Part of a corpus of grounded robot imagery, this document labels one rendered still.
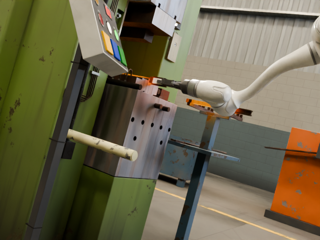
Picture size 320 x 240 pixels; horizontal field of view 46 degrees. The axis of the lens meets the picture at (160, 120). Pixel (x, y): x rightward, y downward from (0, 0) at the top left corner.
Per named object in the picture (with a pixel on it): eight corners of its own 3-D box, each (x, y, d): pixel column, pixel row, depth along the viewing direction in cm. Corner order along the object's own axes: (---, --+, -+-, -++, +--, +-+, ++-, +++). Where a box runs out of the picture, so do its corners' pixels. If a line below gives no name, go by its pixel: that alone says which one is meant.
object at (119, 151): (136, 163, 155) (140, 150, 155) (129, 162, 151) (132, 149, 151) (68, 138, 180) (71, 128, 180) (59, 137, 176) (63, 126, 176)
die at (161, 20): (172, 36, 209) (176, 20, 209) (151, 23, 192) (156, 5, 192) (117, 32, 233) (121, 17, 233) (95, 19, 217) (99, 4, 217)
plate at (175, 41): (175, 63, 236) (182, 37, 237) (167, 58, 229) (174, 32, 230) (172, 62, 238) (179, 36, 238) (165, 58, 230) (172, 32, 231)
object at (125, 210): (135, 259, 214) (157, 180, 215) (89, 269, 183) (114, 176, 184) (72, 223, 246) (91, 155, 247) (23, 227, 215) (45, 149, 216)
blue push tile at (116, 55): (121, 60, 150) (116, 43, 151) (115, 56, 143) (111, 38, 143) (116, 62, 151) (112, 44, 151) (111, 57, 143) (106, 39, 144)
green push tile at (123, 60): (127, 66, 160) (123, 49, 161) (122, 62, 152) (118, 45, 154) (123, 67, 160) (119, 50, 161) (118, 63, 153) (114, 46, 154)
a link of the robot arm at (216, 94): (192, 95, 178) (203, 105, 189) (221, 100, 169) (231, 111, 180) (200, 75, 180) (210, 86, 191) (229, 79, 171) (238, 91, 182)
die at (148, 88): (155, 98, 208) (159, 83, 208) (133, 89, 191) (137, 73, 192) (102, 86, 232) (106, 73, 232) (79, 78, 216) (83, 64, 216)
